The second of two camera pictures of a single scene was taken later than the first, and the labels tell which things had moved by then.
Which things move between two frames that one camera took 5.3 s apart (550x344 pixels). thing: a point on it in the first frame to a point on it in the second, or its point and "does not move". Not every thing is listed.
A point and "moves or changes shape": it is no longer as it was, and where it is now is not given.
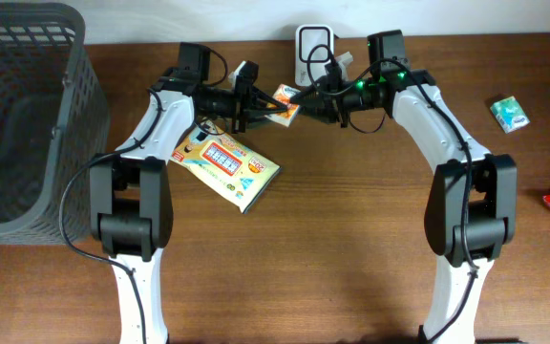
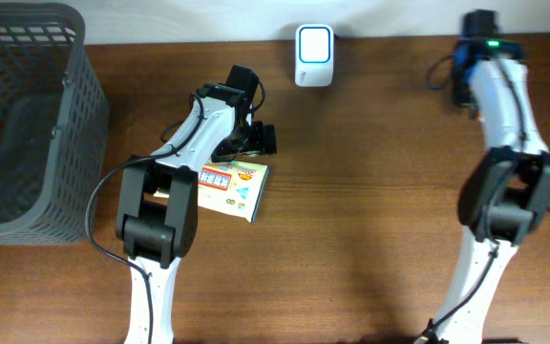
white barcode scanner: (314, 48) does not move
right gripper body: (340, 94) to (465, 96)
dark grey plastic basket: (38, 111) does not move
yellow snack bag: (229, 162) moves or changes shape
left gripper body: (243, 105) to (260, 139)
